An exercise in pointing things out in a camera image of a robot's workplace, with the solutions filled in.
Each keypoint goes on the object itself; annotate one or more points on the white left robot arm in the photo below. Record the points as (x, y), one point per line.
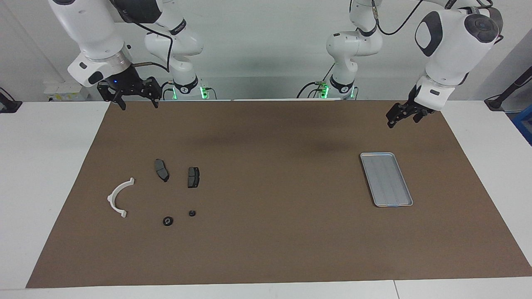
(449, 54)

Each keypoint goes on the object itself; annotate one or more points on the large black bearing gear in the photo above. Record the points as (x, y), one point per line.
(168, 221)

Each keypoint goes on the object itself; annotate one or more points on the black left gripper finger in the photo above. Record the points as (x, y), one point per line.
(418, 117)
(391, 120)

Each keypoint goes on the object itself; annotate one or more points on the blue crate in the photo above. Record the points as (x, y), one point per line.
(524, 124)

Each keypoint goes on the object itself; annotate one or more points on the curved dark brake pad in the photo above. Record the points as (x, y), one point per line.
(161, 169)

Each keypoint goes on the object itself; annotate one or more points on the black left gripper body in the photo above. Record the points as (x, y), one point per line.
(409, 109)

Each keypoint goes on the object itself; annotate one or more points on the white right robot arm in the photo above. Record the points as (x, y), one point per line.
(99, 37)

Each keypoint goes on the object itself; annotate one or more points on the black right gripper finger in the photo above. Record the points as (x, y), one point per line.
(121, 101)
(155, 101)

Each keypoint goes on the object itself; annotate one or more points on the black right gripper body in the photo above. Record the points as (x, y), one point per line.
(129, 85)

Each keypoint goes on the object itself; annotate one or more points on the rectangular dark brake pad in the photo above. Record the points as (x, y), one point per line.
(193, 177)

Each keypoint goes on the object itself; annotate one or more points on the silver metal tray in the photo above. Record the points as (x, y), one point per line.
(386, 180)

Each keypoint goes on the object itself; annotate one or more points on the white curved plastic bracket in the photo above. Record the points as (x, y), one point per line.
(111, 199)

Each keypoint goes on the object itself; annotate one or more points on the black table clamp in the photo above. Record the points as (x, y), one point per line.
(9, 106)

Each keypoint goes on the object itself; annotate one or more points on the brown table mat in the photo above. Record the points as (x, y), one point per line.
(266, 249)

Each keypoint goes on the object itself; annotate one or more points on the white box with labels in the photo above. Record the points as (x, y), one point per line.
(62, 90)

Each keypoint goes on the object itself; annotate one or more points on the black stand with pole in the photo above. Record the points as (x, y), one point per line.
(496, 101)

